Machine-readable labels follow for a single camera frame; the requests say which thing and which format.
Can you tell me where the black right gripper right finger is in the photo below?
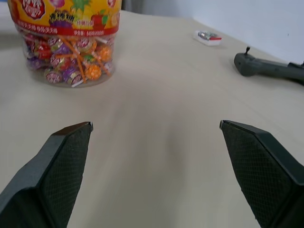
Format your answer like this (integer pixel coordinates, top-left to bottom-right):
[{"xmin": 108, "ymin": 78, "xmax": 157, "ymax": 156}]
[{"xmin": 219, "ymin": 119, "xmax": 304, "ymax": 228}]

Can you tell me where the clear plastic lollipop jar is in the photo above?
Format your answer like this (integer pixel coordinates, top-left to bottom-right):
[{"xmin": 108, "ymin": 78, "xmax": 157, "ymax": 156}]
[{"xmin": 7, "ymin": 0, "xmax": 122, "ymax": 88}]

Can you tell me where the small white red packet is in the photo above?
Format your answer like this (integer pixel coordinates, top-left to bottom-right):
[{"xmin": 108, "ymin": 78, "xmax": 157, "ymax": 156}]
[{"xmin": 191, "ymin": 29, "xmax": 223, "ymax": 47}]

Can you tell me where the dark grey handheld controller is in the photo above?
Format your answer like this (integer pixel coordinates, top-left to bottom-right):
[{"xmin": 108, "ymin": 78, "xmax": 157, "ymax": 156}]
[{"xmin": 233, "ymin": 46, "xmax": 304, "ymax": 86}]

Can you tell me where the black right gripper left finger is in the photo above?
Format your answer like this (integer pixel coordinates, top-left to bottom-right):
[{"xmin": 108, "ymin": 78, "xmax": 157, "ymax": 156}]
[{"xmin": 0, "ymin": 121, "xmax": 94, "ymax": 228}]

